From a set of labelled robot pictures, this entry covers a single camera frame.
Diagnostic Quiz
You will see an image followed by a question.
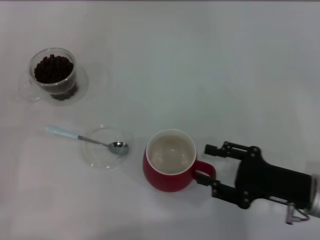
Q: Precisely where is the blue handled metal spoon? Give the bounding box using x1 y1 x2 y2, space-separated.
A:
46 124 130 156

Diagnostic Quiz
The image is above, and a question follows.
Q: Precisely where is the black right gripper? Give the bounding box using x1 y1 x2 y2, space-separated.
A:
196 140 315 210

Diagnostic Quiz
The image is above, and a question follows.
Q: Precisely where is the clear glass cup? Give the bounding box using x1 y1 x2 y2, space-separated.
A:
27 47 80 101

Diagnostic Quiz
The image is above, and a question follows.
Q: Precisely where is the right wrist cable with plug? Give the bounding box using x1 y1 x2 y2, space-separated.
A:
271 195 310 225

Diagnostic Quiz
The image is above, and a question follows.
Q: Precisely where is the red ceramic mug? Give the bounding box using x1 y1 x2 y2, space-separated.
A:
142 128 217 193

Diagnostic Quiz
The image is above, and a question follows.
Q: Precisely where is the clear glass saucer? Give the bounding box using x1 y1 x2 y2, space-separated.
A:
82 124 133 171
18 66 90 107

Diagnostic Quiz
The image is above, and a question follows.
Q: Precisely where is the coffee beans pile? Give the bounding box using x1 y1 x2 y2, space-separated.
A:
34 53 80 101

